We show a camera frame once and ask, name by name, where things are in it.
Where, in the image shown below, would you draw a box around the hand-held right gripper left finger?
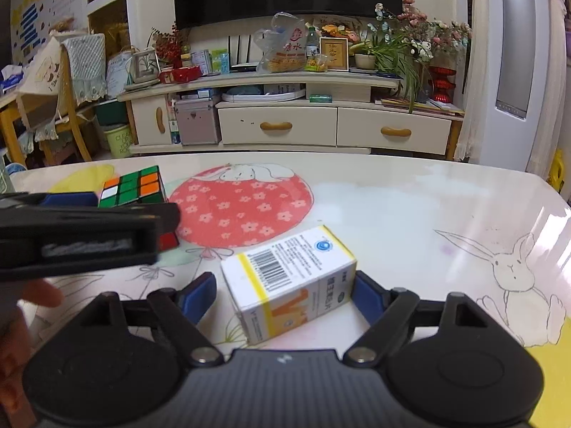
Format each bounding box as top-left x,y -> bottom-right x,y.
78,271 -> 225,367

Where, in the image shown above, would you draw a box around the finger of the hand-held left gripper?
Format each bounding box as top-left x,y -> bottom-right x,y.
0,191 -> 100,209
0,202 -> 182,233

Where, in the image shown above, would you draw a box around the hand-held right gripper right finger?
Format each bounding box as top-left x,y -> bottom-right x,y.
342,270 -> 491,366

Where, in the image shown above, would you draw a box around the colourful puzzle cube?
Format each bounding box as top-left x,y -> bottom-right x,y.
97,166 -> 180,251

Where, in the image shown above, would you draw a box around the white yellow medicine box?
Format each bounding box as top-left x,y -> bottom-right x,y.
221,225 -> 358,347

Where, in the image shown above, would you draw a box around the person's left hand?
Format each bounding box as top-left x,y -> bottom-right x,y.
0,277 -> 64,415

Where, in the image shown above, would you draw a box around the yellow wooden chair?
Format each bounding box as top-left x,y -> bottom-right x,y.
0,93 -> 96,165

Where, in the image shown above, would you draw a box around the green bucket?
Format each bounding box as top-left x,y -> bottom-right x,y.
103,124 -> 135,159

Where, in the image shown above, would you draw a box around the silver case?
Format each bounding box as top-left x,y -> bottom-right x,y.
173,97 -> 222,146

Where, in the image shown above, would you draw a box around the beige tote bag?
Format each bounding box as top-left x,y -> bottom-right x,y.
15,36 -> 67,130

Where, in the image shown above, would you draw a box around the blue tissue box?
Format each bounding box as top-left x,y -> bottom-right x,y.
0,65 -> 24,94

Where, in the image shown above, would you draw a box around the white lace cloth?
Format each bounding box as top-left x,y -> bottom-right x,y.
62,33 -> 108,105

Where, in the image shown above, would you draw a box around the red gift box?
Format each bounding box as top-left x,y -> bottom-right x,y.
159,66 -> 202,85

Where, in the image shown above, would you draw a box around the red berry branches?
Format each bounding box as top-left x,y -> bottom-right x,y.
147,24 -> 183,65

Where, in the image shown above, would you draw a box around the wide cream cabinet drawer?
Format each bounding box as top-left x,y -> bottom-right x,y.
216,107 -> 337,147

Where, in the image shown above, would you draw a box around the green white carton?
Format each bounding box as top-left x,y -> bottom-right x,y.
209,51 -> 231,75

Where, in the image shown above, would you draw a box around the white round tray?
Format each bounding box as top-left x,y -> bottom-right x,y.
222,86 -> 308,101

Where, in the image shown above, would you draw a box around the cream tv cabinet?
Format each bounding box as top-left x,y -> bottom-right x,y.
117,71 -> 465,156

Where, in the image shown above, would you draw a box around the red lantern ornament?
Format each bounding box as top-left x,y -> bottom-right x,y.
429,67 -> 456,103

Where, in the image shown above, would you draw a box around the white curtain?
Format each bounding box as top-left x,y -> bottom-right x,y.
455,0 -> 487,161

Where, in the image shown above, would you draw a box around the yellow plastic toy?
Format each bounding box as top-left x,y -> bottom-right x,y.
548,148 -> 565,193

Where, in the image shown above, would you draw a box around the potted green plant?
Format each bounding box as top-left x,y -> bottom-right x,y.
350,38 -> 429,112

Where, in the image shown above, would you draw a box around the framed certificate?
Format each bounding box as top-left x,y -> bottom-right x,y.
319,38 -> 349,72

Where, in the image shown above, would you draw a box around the clear plastic bag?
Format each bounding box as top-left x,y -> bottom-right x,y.
254,12 -> 313,74

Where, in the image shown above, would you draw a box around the artificial pink white flowers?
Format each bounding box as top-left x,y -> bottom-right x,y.
375,0 -> 473,61

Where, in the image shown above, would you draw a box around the white standing air conditioner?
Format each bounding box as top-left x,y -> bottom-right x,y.
473,0 -> 558,174

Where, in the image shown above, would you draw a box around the colourful wall poster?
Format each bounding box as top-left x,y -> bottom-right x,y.
11,0 -> 87,67

